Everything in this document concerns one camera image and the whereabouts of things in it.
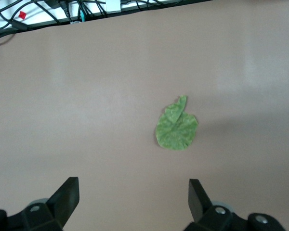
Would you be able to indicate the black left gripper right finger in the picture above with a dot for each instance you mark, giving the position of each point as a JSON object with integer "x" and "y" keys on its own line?
{"x": 198, "y": 202}

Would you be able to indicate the brown table cover sheet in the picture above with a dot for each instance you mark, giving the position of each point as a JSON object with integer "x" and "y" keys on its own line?
{"x": 86, "y": 120}

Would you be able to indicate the small red button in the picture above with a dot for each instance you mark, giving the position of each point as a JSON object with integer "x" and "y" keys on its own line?
{"x": 22, "y": 15}

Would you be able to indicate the green lettuce leaf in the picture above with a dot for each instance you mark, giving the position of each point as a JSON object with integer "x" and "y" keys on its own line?
{"x": 175, "y": 130}

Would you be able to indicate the small white box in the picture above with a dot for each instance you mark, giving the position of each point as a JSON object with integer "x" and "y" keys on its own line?
{"x": 113, "y": 6}

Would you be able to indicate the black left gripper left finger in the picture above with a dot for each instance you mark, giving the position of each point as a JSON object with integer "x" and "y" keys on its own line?
{"x": 65, "y": 199}

